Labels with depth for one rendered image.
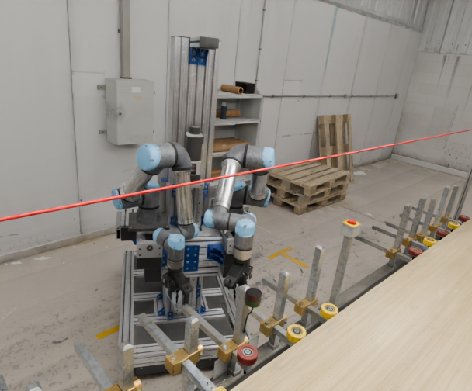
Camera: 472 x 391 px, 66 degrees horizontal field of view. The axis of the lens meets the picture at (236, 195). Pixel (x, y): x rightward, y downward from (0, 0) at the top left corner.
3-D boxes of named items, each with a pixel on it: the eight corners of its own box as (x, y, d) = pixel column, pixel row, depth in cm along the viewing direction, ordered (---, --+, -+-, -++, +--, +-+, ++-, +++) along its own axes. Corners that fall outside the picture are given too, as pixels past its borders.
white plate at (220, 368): (212, 378, 152) (213, 361, 149) (255, 351, 170) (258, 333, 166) (213, 380, 152) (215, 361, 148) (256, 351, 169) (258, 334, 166)
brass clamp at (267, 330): (258, 330, 166) (259, 321, 164) (277, 318, 175) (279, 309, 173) (268, 338, 162) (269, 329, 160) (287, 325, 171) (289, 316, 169)
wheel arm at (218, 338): (181, 313, 171) (181, 306, 169) (186, 310, 173) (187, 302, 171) (245, 373, 142) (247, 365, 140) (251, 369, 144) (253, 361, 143)
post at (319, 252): (299, 326, 191) (315, 245, 174) (303, 323, 193) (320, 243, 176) (304, 330, 189) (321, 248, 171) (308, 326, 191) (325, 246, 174)
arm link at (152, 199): (164, 205, 206) (164, 182, 201) (142, 209, 198) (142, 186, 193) (152, 198, 214) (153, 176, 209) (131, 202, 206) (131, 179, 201)
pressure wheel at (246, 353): (230, 371, 145) (233, 348, 141) (244, 361, 150) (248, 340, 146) (244, 385, 140) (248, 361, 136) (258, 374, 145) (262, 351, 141)
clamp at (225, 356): (216, 356, 149) (217, 346, 147) (241, 341, 158) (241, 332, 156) (226, 365, 145) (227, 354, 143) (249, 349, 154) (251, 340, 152)
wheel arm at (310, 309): (261, 283, 201) (262, 277, 200) (265, 282, 203) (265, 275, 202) (327, 328, 172) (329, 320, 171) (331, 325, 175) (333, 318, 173)
